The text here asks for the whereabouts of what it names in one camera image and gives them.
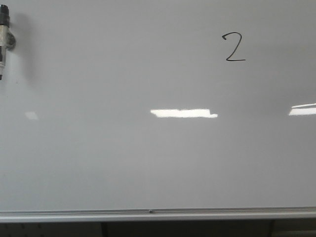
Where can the aluminium whiteboard marker tray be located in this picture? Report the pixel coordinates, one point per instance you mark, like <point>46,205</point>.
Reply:
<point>182,214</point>

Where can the white taped whiteboard marker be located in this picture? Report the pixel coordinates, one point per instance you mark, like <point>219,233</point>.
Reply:
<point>7,39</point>

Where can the large white whiteboard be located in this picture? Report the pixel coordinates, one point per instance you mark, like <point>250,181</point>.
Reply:
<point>167,104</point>

